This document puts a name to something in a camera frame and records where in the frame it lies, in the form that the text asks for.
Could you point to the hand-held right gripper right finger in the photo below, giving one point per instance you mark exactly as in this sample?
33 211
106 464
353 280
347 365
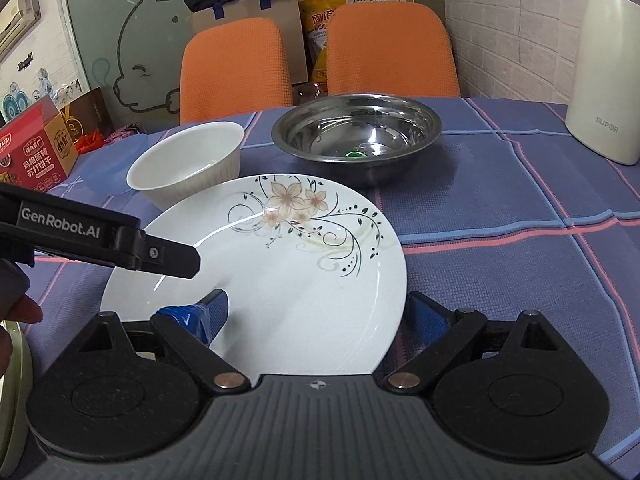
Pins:
424 319

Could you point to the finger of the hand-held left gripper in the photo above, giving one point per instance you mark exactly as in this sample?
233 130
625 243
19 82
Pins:
170 259

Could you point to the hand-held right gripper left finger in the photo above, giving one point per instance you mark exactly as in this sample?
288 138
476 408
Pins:
197 316

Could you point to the white ceramic bowl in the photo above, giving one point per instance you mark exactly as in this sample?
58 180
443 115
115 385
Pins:
200 155

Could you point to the white floral plate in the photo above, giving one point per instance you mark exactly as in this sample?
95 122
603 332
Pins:
300 280

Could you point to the stainless steel bowl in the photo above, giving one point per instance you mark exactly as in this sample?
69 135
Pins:
360 130

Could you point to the person's left hand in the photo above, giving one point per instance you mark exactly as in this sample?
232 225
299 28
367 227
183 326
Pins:
27 305

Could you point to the red biscuit box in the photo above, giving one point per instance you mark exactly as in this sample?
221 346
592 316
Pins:
35 145

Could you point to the red wrapper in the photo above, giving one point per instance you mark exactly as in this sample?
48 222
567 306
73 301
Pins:
91 141

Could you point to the blue plaid tablecloth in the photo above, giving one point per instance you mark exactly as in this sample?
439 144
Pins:
500 240

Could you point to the brown gift box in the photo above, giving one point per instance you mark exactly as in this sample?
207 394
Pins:
92 112

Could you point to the pale green plate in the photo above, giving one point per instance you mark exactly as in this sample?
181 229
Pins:
17 400

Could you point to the pig outline glass panel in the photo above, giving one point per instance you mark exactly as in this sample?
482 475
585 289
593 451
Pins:
135 45

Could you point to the orange chair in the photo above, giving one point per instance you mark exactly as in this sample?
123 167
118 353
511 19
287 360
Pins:
390 50
230 70

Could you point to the white air conditioner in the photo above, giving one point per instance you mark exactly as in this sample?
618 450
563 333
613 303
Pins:
20 17

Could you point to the cardboard box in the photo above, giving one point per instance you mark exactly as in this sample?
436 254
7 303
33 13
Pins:
280 25

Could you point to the yellow packet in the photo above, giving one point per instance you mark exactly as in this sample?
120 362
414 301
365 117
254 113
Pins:
315 35

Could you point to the cream thermal jug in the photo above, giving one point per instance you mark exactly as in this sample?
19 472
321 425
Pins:
607 85

